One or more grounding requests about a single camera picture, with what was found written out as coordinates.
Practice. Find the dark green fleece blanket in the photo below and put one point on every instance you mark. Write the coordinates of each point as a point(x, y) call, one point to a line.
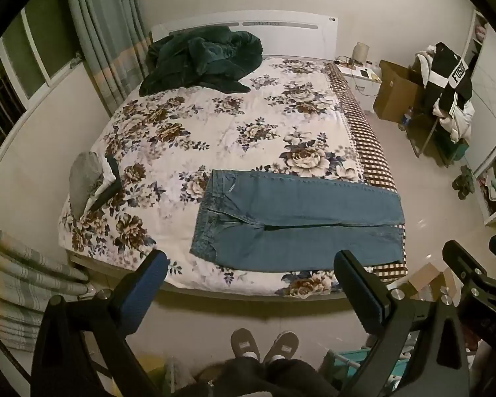
point(198, 60)

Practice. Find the brown cardboard box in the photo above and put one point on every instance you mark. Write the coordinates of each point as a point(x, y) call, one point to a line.
point(392, 91)

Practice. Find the metal frame chair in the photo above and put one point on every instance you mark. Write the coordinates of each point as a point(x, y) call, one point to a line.
point(425, 132)

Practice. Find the white framed window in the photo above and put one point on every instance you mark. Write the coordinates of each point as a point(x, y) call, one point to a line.
point(33, 49)

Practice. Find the beige table lamp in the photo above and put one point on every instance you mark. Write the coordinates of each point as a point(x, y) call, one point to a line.
point(360, 53)

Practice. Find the white nightstand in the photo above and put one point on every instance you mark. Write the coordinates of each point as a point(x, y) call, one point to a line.
point(366, 89)

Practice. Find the person's left grey shoe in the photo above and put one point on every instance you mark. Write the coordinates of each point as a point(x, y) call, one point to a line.
point(244, 342)

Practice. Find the white puffy coat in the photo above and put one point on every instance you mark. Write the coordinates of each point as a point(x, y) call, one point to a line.
point(458, 122)

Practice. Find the person's grey shoe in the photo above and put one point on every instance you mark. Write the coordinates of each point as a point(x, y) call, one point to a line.
point(244, 342)
point(282, 344)

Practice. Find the black and white jacket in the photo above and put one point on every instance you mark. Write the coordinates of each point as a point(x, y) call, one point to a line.
point(448, 74)

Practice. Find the floral bed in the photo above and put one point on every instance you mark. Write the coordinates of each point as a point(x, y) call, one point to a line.
point(215, 132)

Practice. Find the blue denim pants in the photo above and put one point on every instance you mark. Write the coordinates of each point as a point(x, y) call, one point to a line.
point(297, 219)

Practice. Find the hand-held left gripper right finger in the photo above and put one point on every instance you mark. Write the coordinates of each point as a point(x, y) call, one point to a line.
point(357, 293)

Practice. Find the person's dark trouser legs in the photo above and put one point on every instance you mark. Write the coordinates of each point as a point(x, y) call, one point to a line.
point(268, 378)

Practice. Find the grey folded cloth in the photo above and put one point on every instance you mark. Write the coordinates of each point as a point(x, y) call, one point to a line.
point(84, 182)

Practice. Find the yellow plastic bag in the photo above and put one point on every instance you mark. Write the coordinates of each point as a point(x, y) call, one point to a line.
point(151, 374)

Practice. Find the white wardrobe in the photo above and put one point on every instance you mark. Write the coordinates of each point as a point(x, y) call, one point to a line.
point(490, 103)

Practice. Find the grey-green striped curtain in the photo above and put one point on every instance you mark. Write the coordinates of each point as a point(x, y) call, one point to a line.
point(103, 29)
point(20, 281)

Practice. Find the teal storage box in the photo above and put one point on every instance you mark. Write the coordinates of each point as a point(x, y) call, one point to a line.
point(456, 151)

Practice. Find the teal plastic basket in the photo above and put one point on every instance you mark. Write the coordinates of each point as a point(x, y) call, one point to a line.
point(347, 362)

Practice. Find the plastic water bottle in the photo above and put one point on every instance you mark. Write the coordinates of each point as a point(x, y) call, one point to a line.
point(406, 119)

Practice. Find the white bed headboard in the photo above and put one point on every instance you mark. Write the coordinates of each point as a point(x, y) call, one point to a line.
point(289, 33)

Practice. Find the person's right grey shoe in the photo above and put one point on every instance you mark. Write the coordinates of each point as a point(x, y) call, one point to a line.
point(282, 344)

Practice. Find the pair of green slippers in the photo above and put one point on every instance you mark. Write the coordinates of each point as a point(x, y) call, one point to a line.
point(463, 182)

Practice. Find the white cloth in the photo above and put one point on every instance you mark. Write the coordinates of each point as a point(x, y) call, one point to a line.
point(106, 175)

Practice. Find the small open cardboard box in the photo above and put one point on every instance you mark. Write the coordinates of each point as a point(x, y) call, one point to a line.
point(428, 279)

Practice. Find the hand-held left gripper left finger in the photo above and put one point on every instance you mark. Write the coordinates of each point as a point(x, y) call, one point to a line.
point(142, 293)

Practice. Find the black cloth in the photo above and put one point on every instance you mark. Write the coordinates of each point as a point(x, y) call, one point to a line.
point(113, 186)

